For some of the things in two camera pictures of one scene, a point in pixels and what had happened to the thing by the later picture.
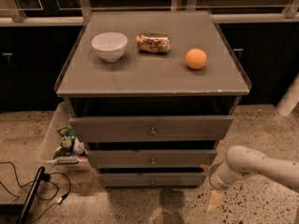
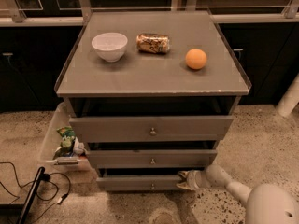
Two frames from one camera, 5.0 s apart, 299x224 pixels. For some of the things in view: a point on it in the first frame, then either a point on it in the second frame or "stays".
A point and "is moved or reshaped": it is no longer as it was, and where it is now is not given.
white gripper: [214, 178] → [196, 179]
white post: [290, 99] stays
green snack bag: [66, 149] stays
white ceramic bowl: [109, 46] stays
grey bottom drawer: [151, 179] is moved or reshaped
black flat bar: [33, 194] stays
